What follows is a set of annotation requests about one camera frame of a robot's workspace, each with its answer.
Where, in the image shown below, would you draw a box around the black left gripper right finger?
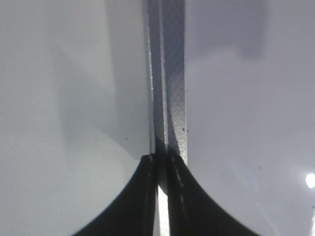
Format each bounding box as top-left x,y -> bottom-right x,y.
166,155 -> 257,236

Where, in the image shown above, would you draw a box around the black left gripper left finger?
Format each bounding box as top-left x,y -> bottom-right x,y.
75,154 -> 157,236

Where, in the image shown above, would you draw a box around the white board with aluminium frame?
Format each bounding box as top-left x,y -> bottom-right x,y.
145,0 -> 315,236

